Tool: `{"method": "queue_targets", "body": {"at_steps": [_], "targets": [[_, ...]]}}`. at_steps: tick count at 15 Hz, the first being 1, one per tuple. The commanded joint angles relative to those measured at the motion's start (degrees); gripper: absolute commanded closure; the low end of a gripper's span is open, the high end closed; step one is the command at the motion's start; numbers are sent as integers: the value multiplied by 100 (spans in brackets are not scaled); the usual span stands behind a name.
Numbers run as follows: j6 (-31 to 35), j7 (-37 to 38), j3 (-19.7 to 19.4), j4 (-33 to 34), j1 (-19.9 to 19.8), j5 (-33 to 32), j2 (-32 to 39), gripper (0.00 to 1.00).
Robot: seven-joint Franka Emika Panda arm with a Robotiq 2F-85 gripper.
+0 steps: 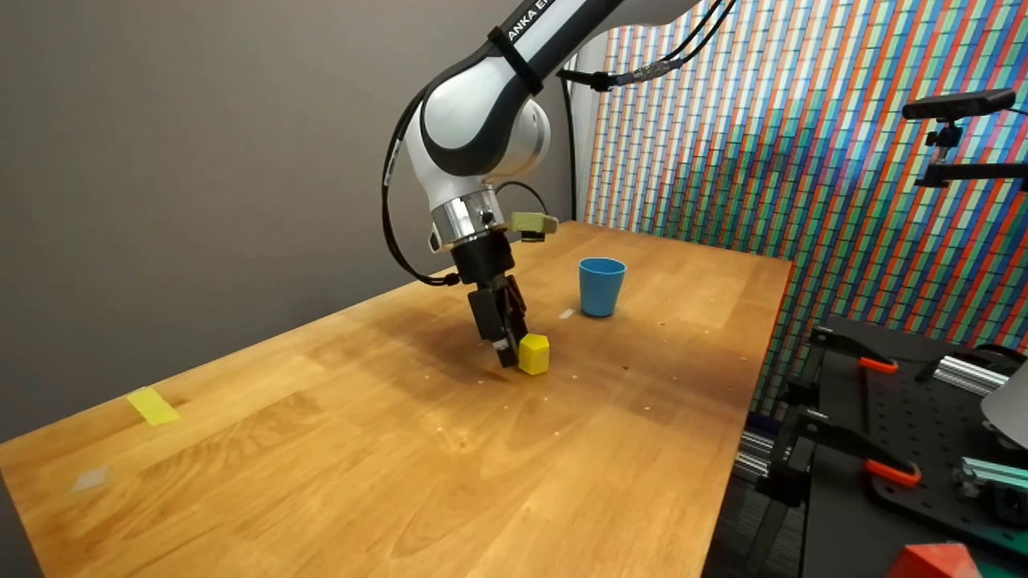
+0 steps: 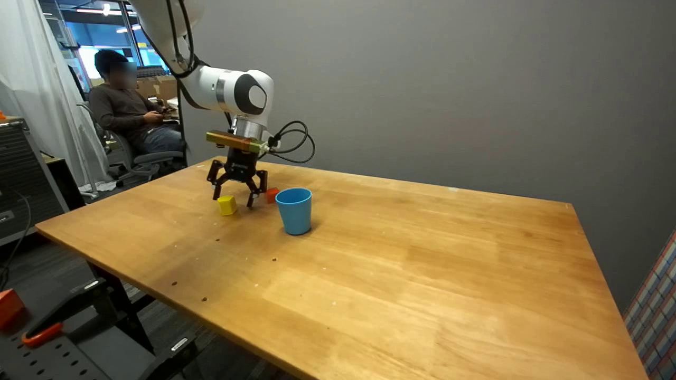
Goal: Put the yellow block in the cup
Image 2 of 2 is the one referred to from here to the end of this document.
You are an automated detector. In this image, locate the blue cup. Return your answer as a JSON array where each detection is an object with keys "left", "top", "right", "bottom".
[{"left": 275, "top": 188, "right": 313, "bottom": 236}]

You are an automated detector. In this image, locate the window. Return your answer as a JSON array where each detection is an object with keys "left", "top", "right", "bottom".
[{"left": 38, "top": 0, "right": 171, "bottom": 81}]

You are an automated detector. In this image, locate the black clamp with orange handle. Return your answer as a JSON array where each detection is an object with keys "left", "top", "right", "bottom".
[{"left": 21, "top": 278, "right": 115, "bottom": 349}]

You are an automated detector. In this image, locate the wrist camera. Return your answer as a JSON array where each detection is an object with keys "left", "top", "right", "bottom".
[{"left": 205, "top": 130, "right": 271, "bottom": 156}]

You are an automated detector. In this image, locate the office chair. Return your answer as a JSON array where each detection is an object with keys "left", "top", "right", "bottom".
[{"left": 68, "top": 65, "right": 186, "bottom": 186}]

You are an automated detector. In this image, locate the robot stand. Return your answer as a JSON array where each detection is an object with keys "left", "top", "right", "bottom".
[{"left": 0, "top": 316, "right": 201, "bottom": 380}]

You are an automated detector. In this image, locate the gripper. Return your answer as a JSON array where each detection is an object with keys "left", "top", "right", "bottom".
[{"left": 206, "top": 148, "right": 269, "bottom": 209}]

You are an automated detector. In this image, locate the brick patterned panel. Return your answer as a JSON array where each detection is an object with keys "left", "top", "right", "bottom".
[{"left": 622, "top": 229, "right": 676, "bottom": 380}]

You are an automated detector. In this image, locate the white curtain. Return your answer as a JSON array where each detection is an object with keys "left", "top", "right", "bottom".
[{"left": 0, "top": 0, "right": 109, "bottom": 186}]

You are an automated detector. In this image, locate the black cable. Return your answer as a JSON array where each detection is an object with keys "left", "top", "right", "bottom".
[{"left": 0, "top": 191, "right": 33, "bottom": 292}]

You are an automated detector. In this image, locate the black equipment case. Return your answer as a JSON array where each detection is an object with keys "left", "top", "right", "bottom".
[{"left": 0, "top": 118, "right": 70, "bottom": 246}]

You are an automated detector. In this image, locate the orange box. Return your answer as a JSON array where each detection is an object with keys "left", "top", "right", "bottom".
[{"left": 0, "top": 289, "right": 26, "bottom": 331}]

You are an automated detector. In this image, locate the person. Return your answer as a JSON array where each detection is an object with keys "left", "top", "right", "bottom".
[{"left": 87, "top": 49, "right": 185, "bottom": 157}]

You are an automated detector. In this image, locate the stack of cardboard boxes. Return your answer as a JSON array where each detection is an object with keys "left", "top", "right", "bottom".
[{"left": 136, "top": 75, "right": 179, "bottom": 104}]

